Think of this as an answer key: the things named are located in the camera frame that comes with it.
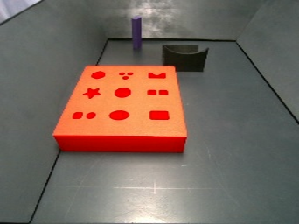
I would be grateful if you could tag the dark curved block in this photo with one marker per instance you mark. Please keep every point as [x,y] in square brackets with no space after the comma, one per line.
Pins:
[186,57]

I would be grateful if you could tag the purple rectangular block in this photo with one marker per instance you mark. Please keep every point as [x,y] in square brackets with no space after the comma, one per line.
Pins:
[137,31]

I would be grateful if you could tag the orange shape sorting board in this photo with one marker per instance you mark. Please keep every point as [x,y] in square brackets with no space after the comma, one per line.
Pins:
[125,109]

